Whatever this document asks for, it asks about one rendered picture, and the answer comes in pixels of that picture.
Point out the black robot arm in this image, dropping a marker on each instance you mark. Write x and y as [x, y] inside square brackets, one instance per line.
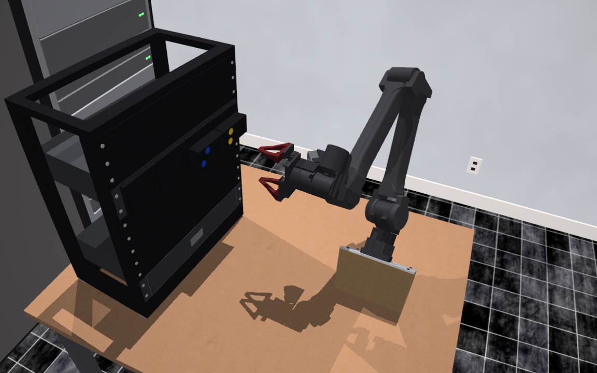
[404, 91]

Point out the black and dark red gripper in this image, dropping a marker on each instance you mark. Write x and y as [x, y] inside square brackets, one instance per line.
[295, 177]

